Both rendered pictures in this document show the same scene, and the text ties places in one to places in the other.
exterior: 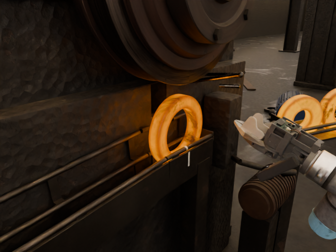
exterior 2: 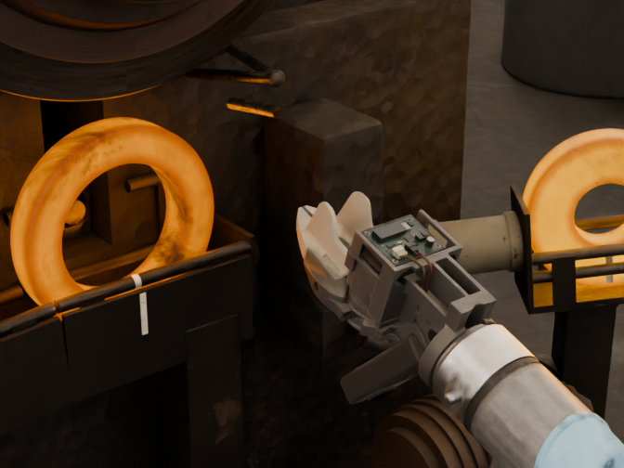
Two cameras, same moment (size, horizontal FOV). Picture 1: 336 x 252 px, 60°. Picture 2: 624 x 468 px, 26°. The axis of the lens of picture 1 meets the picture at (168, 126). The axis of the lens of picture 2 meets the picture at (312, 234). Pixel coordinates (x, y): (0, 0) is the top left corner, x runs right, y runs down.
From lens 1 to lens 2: 0.54 m
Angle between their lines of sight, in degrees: 11
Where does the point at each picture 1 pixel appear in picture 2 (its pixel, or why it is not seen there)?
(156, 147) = (25, 271)
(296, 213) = not seen: outside the picture
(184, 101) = (124, 142)
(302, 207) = not seen: outside the picture
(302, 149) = (434, 317)
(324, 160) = (469, 355)
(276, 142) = (370, 287)
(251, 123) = (324, 224)
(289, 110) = (552, 182)
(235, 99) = (346, 135)
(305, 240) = not seen: outside the picture
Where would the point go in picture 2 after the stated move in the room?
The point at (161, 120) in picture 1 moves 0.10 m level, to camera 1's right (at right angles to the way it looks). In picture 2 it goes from (37, 198) to (156, 207)
